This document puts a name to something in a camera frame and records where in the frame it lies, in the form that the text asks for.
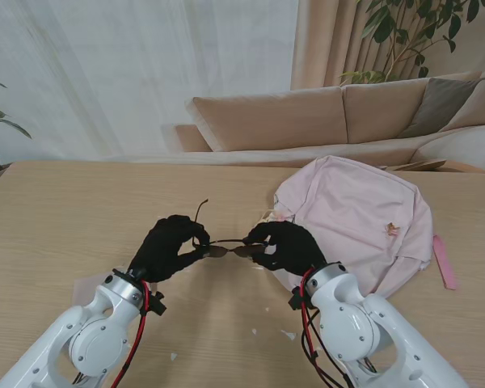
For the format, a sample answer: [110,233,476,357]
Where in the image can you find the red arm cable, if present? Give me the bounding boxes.
[111,280,153,388]
[298,274,348,388]

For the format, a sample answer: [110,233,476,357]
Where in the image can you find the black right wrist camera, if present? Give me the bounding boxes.
[289,285,308,312]

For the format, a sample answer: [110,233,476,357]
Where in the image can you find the pale pink backpack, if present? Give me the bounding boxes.
[272,155,434,300]

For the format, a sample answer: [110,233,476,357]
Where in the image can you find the dark brown sunglasses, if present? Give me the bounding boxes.
[192,197,268,259]

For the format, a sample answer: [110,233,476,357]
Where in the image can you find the white sofa cushion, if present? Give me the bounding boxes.
[415,124,485,179]

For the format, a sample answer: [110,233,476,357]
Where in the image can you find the tall green leafy plant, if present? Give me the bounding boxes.
[339,0,485,86]

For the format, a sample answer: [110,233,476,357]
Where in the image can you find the red left arm cable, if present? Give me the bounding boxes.
[111,280,153,388]

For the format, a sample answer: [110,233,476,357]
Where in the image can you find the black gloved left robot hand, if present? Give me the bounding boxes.
[127,214,211,284]

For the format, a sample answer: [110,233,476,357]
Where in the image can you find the beige pleated curtain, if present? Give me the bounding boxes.
[290,0,485,92]

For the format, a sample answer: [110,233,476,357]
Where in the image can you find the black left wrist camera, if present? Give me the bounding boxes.
[145,290,167,316]

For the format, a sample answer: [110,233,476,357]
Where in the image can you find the small green houseplant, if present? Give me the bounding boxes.
[0,74,33,177]

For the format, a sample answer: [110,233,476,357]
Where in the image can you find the beige soft glasses pouch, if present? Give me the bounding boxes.
[71,272,114,308]

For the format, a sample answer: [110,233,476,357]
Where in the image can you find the white sheer curtain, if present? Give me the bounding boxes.
[0,0,300,161]

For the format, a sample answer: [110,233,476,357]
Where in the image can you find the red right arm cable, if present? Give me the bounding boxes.
[298,274,348,388]

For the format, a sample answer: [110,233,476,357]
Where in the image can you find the grey sofa cushion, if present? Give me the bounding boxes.
[402,76,484,138]

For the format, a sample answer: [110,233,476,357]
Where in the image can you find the beige sofa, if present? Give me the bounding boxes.
[173,70,485,179]

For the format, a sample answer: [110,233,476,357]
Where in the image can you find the brown cardboard piece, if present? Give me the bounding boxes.
[379,159,448,173]

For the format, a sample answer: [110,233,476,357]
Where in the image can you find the pink flat strap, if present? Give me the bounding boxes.
[432,234,458,291]

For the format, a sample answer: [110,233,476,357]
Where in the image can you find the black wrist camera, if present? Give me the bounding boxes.
[145,290,167,316]
[289,285,308,312]

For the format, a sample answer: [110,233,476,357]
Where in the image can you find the yellow zipper pull cord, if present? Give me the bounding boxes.
[258,209,286,223]

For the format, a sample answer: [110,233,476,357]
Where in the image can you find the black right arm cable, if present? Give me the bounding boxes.
[299,309,351,388]

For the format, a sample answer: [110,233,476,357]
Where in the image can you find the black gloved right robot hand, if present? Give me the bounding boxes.
[244,221,328,278]

